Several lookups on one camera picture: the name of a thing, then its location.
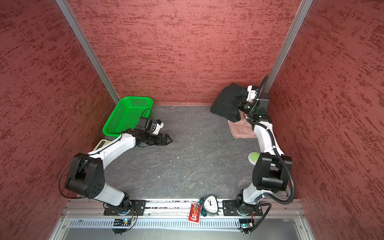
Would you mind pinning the aluminium corner post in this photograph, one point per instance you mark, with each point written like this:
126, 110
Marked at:
290, 37
79, 33

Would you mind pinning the red card packet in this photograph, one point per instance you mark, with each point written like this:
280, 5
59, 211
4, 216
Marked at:
194, 213

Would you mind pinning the left aluminium corner post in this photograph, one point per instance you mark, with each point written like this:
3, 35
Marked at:
79, 33

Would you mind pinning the green plastic basket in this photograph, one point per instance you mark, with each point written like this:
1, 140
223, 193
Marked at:
126, 115

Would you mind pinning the right small circuit board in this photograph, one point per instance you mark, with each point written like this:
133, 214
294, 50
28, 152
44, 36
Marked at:
246, 224

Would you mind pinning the aluminium front rail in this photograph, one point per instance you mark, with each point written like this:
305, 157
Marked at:
172, 214

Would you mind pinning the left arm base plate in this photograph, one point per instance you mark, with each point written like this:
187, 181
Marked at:
136, 208

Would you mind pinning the pink shorts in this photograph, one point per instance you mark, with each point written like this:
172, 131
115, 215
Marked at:
241, 130

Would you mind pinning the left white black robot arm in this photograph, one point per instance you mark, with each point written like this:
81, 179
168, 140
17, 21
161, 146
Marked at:
86, 175

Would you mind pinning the left small circuit board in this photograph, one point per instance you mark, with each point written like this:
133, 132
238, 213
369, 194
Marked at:
121, 223

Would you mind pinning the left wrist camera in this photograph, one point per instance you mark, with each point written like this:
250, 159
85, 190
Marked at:
150, 126

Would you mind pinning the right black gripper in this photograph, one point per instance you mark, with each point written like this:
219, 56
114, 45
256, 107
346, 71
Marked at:
240, 103

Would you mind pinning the right aluminium corner post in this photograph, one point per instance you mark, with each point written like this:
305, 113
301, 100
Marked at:
290, 37

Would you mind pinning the black shorts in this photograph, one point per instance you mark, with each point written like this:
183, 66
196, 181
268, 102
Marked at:
225, 104

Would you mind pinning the white teal alarm clock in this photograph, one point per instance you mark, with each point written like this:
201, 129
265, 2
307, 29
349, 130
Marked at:
209, 206

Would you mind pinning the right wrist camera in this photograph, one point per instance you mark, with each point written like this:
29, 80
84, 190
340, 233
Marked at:
255, 94

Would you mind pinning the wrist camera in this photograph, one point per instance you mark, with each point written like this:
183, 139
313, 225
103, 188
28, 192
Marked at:
150, 126
255, 94

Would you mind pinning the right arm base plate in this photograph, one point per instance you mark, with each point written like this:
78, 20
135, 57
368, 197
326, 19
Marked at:
231, 208

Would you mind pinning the small circuit board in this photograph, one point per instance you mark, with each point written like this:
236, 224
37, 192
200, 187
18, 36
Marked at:
246, 224
121, 223

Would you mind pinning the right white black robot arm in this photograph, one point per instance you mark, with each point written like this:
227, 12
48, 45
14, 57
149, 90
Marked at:
272, 171

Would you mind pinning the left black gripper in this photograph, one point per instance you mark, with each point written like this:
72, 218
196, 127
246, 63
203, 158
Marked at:
165, 139

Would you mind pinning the beige yellow calculator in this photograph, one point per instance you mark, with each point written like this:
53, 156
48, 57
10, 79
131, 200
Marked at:
102, 144

